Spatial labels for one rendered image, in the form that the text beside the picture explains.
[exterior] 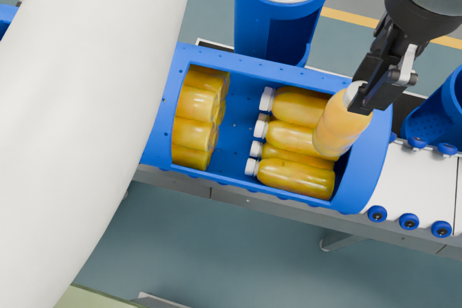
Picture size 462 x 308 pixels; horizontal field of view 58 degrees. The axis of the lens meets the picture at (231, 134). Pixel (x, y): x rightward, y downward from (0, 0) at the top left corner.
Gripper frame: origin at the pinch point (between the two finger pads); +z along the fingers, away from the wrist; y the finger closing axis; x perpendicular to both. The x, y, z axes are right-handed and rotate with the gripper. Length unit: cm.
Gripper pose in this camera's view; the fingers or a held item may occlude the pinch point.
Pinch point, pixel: (367, 85)
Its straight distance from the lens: 57.4
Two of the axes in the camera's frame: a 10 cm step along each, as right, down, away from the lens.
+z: 0.0, 3.4, 9.4
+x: -9.7, -2.3, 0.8
